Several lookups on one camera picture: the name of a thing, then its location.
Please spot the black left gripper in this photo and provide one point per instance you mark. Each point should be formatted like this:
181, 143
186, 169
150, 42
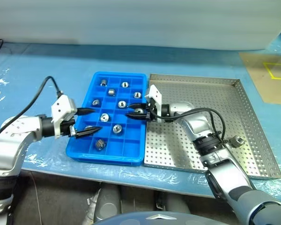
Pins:
66, 128

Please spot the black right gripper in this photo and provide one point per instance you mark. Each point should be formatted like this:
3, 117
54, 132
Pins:
151, 113

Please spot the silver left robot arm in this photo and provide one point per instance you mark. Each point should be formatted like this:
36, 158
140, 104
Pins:
14, 133

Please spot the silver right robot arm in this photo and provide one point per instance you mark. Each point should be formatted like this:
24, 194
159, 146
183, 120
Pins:
194, 126

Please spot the blue compartment tray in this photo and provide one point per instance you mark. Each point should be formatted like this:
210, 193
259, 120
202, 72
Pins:
131, 150

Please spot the blue plastic table cover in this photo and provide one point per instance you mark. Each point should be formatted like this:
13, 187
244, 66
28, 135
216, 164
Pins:
25, 82

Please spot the grey rounded cylinder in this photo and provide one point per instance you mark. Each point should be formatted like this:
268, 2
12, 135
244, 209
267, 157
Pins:
107, 199

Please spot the perforated metal tray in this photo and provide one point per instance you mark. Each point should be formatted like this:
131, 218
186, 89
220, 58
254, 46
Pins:
224, 98

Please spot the dark blue robot torso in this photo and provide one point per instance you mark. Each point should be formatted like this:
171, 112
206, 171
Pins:
135, 220

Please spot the brown cardboard sheet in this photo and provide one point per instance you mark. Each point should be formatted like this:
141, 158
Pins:
267, 93

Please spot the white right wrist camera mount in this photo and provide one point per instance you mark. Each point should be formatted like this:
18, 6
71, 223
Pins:
154, 95

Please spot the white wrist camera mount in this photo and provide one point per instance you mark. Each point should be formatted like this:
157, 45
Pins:
154, 95
60, 109

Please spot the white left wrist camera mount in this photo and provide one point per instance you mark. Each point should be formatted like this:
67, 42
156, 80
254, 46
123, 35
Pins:
60, 109

